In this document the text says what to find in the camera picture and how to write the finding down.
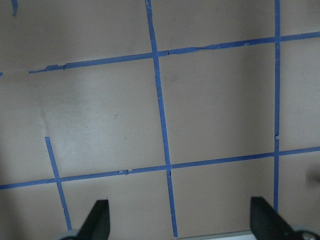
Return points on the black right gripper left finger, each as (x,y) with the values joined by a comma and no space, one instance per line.
(97,224)

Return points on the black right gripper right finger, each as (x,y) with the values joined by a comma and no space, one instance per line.
(266,223)

